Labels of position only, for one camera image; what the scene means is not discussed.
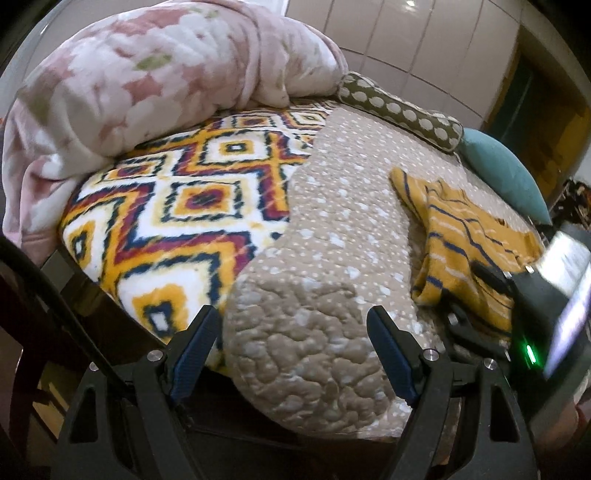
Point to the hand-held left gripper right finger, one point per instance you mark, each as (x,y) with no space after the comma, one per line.
(392,360)

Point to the wooden door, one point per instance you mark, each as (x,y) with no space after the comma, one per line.
(568,138)

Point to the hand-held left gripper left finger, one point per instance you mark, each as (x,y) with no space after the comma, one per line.
(191,357)

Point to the cluttered clothes rack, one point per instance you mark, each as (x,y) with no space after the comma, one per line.
(577,203)

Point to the geometric patterned blanket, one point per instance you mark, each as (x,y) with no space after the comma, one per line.
(184,198)

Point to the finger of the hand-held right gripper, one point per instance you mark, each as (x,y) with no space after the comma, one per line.
(475,334)
(491,277)

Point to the pink floral comforter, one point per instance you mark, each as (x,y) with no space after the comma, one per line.
(138,83)

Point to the yellow striped sweater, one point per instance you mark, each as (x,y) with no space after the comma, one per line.
(461,230)

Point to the beige panelled wardrobe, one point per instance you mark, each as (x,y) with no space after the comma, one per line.
(415,46)

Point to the beige dotted quilt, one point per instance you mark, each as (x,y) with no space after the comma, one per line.
(332,254)

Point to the olive patterned pillow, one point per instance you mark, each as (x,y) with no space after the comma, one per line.
(397,108)

